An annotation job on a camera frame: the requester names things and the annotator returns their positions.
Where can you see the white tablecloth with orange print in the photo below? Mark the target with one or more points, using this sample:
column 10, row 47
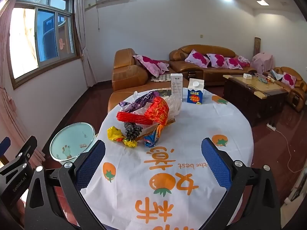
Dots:
column 187, row 129

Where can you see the white power strip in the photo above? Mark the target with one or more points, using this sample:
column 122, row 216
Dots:
column 271, row 126

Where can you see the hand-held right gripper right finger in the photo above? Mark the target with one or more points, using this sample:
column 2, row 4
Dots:
column 215, row 165

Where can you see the pink cloth cover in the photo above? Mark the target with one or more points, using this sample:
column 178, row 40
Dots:
column 263, row 62

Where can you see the red foil wrapper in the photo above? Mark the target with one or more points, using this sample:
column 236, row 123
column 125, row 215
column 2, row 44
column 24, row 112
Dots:
column 158, row 110

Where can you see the blue and white milk carton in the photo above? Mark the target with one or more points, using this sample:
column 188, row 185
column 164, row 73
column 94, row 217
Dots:
column 195, row 95

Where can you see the checkered cloth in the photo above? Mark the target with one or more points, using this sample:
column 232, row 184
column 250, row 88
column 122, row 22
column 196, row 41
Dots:
column 162, row 77

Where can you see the brown standing panel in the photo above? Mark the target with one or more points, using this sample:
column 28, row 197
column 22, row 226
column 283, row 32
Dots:
column 257, row 46

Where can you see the small white box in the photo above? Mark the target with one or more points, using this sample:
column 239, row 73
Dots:
column 247, row 76

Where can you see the blue and orange wrapper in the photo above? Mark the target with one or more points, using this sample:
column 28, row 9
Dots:
column 153, row 136

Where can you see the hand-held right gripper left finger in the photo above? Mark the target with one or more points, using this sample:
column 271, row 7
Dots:
column 91, row 163

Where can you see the pink floral cloth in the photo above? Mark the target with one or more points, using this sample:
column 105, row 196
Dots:
column 244, row 60

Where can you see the orange leather armchair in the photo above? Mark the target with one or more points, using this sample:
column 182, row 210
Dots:
column 299, row 93

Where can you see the white and blue tall box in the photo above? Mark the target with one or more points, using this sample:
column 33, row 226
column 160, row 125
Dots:
column 176, row 87

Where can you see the square ceiling light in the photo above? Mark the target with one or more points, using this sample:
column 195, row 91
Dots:
column 262, row 2

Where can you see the dark ridged wrapper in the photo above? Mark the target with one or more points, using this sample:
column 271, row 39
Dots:
column 132, row 130

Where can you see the dark wooden coffee table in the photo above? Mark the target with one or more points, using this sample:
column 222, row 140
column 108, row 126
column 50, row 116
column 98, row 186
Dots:
column 254, row 100

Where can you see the yellow wrapper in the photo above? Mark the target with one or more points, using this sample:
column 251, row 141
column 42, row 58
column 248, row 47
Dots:
column 115, row 134

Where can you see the orange leather long sofa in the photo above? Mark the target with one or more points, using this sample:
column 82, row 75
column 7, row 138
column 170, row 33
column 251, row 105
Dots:
column 187, row 68

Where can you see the pink floral pillow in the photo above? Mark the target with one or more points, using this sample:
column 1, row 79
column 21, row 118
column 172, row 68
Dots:
column 289, row 79
column 151, row 63
column 197, row 58
column 217, row 60
column 233, row 63

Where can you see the dark seaweed packet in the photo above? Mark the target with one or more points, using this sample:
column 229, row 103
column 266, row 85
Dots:
column 163, row 92

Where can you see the sliding glass window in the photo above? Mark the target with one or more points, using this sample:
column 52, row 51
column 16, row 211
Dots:
column 24, row 40

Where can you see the clear plastic bag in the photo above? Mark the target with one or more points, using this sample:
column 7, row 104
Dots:
column 174, row 105

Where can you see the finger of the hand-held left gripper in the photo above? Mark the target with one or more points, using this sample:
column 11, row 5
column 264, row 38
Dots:
column 22, row 154
column 4, row 143

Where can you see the teal bin with metal rim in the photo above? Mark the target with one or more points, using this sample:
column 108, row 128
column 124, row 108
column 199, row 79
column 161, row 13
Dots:
column 72, row 141

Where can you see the purple foil wrapper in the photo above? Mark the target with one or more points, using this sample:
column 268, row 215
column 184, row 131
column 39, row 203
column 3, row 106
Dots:
column 139, row 100

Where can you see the orange leather chaise sofa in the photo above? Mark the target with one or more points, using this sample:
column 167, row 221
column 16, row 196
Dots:
column 127, row 76

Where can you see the pile of small items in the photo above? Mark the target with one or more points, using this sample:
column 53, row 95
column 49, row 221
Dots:
column 261, row 78

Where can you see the tan packet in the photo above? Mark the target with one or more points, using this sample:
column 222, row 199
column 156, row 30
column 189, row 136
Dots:
column 146, row 129

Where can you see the pale tied curtain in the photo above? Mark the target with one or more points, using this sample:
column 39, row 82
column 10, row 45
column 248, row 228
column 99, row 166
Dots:
column 84, row 28

